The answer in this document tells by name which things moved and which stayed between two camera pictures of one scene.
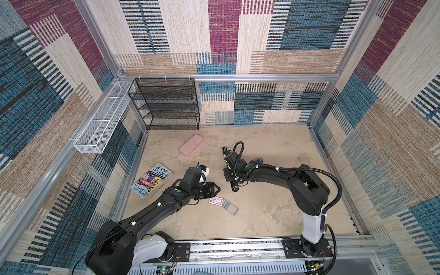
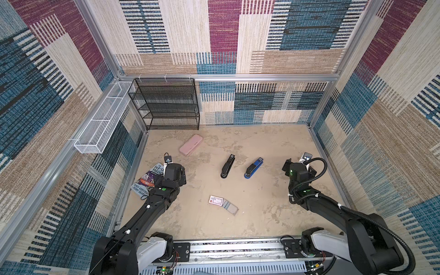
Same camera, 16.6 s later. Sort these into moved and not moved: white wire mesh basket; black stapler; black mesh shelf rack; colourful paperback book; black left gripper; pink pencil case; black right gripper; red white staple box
Moved: black left gripper; black right gripper; black stapler
Not moved: red white staple box; colourful paperback book; pink pencil case; white wire mesh basket; black mesh shelf rack
